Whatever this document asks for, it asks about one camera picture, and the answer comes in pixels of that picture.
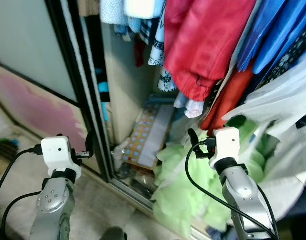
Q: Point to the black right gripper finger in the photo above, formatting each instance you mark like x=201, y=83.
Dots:
x=193, y=138

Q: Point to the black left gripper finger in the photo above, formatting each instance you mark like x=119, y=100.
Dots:
x=90, y=142
x=59, y=135

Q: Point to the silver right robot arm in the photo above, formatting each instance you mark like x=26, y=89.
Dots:
x=242, y=192

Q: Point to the orange-red garment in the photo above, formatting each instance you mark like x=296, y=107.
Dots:
x=227, y=100

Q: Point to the patterned cardboard box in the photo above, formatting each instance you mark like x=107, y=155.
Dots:
x=143, y=140

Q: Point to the light green cloth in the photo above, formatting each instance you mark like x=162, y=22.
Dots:
x=177, y=190

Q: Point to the black cyan striped garment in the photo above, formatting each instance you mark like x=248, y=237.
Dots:
x=102, y=90

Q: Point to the white fabric bag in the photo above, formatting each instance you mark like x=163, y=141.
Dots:
x=292, y=170

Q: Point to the white translucent garment cover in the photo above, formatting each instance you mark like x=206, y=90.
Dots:
x=287, y=95

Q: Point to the silver left robot leg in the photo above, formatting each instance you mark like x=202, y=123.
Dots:
x=113, y=234

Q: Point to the sliding wardrobe door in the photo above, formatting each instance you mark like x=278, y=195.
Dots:
x=28, y=50

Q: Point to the red garment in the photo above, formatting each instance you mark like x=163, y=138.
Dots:
x=202, y=45

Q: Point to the white black lettered garment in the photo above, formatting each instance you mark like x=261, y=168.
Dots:
x=155, y=50

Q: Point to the navy dotted garment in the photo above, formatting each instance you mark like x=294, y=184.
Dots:
x=292, y=50

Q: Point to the light blue knit garment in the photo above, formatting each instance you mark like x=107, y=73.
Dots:
x=112, y=11

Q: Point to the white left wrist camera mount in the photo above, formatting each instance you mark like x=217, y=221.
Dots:
x=57, y=150

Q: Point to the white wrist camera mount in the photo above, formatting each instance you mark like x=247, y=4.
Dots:
x=225, y=142
x=57, y=150

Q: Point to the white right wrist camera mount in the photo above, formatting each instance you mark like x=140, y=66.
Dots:
x=225, y=142

